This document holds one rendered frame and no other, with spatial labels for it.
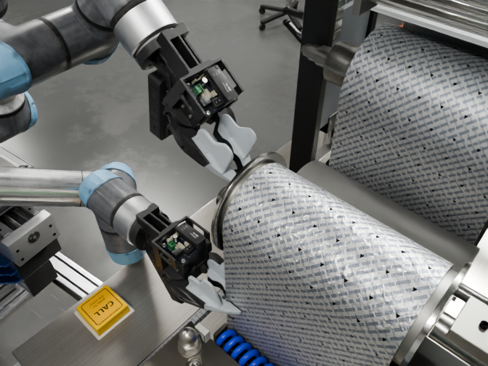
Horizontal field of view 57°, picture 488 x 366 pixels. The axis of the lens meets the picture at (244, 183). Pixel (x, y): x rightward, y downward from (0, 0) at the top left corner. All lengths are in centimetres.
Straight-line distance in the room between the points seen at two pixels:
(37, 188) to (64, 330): 27
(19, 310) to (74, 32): 137
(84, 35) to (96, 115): 236
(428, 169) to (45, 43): 52
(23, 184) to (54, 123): 213
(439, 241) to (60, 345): 67
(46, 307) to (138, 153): 113
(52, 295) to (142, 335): 101
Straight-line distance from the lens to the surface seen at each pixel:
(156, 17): 60
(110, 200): 77
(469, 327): 49
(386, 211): 63
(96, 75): 345
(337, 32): 78
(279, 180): 54
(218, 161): 59
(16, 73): 64
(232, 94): 57
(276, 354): 69
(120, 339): 90
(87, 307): 93
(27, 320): 185
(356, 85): 63
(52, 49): 66
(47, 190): 93
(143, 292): 95
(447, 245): 62
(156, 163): 257
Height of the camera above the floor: 168
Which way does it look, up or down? 44 degrees down
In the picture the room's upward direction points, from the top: straight up
